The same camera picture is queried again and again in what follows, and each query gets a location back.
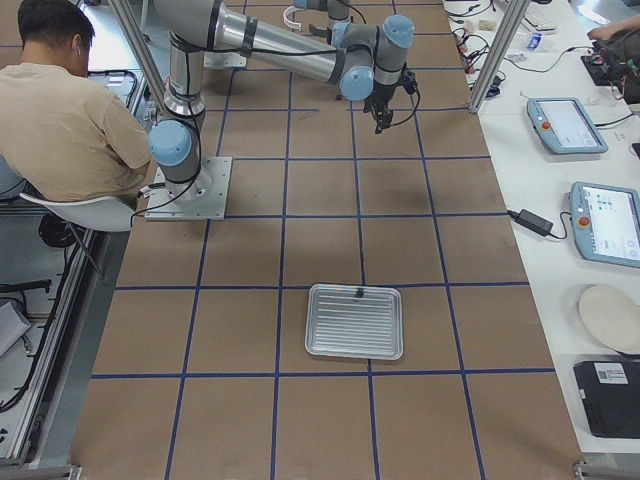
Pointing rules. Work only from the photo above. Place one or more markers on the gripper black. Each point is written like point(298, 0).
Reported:
point(382, 98)

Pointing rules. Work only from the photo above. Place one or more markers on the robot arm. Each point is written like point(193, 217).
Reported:
point(360, 45)
point(198, 27)

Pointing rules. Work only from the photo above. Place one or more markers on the ribbed silver metal tray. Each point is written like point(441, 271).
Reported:
point(340, 325)

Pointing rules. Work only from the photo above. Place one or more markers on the dark brake shoe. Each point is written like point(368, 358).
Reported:
point(325, 32)

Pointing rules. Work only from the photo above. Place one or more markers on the white curved plastic part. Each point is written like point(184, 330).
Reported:
point(289, 18)

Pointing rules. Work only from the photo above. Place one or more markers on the black power adapter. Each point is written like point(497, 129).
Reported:
point(531, 221)

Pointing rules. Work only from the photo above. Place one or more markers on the teach pendant far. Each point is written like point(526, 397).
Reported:
point(564, 127)

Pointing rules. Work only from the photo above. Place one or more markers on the teach pendant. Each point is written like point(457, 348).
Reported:
point(605, 223)
point(564, 127)

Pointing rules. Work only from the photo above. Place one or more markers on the teach pendant near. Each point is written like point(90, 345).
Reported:
point(605, 223)

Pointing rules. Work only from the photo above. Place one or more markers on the white chair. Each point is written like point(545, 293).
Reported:
point(104, 214)

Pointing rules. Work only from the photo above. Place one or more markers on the white round plate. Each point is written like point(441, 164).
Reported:
point(611, 317)

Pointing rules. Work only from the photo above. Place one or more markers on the seated man beige shirt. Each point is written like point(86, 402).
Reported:
point(71, 138)

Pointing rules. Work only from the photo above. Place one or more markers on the black flat box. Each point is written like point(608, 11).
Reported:
point(609, 391)

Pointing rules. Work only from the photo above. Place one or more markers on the aluminium frame post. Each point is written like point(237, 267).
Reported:
point(506, 31)
point(144, 58)

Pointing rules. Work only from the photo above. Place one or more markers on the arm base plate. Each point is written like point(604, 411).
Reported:
point(205, 199)

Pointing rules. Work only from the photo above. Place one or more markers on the aluminium frame post left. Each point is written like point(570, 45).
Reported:
point(144, 58)

